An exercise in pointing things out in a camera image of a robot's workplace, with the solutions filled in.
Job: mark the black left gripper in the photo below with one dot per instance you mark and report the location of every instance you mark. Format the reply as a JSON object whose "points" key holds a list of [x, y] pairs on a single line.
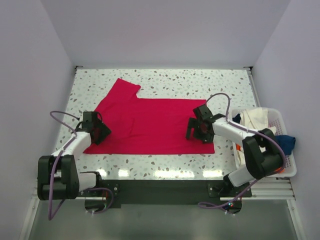
{"points": [[99, 132]]}

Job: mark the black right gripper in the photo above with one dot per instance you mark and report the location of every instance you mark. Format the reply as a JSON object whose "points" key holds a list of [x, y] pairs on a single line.
{"points": [[198, 128]]}

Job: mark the red t shirt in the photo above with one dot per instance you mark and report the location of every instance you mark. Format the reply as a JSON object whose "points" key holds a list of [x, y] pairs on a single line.
{"points": [[146, 126]]}

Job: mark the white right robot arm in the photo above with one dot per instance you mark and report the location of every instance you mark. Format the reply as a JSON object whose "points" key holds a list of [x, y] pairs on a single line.
{"points": [[263, 156]]}

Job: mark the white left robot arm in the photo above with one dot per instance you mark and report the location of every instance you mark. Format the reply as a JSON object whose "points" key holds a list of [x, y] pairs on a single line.
{"points": [[57, 175]]}

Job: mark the white cream t shirt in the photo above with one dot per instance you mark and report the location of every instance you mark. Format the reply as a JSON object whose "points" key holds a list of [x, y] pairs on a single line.
{"points": [[254, 118]]}

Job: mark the white plastic laundry basket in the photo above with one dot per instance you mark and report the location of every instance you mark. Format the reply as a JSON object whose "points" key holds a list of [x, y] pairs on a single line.
{"points": [[275, 119]]}

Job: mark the navy blue t shirt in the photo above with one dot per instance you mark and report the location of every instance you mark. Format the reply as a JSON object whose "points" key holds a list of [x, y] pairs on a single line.
{"points": [[287, 143]]}

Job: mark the aluminium frame rails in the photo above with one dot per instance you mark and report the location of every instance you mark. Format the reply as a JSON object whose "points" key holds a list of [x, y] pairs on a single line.
{"points": [[270, 214]]}

